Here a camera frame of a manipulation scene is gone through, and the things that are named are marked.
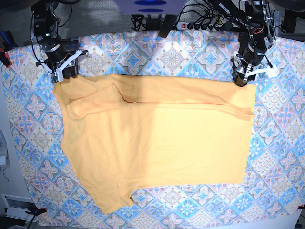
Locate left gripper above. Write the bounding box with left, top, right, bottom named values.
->
left=231, top=40, right=278, bottom=87

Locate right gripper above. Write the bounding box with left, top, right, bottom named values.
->
left=36, top=40, right=89, bottom=83

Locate orange T-shirt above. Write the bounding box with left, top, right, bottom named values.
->
left=53, top=74, right=256, bottom=214

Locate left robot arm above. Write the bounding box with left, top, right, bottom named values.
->
left=209, top=0, right=279, bottom=87

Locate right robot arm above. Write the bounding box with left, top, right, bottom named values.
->
left=30, top=0, right=88, bottom=83

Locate purple blue robot base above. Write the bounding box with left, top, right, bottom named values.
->
left=114, top=0, right=186, bottom=15

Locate red black table clamp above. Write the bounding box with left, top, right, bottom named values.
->
left=0, top=30, right=14, bottom=68

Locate white power strip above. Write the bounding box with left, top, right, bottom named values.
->
left=176, top=22, right=221, bottom=31

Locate grey plastic box stack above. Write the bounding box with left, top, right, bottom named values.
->
left=0, top=130, right=10, bottom=168

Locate patterned blue pink tablecloth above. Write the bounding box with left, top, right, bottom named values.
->
left=0, top=31, right=305, bottom=229

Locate orange black corner clamp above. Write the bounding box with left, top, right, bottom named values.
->
left=25, top=208, right=47, bottom=217

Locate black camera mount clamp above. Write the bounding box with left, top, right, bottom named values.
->
left=158, top=15, right=177, bottom=38

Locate white metal rail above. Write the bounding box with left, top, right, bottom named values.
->
left=0, top=194, right=36, bottom=222

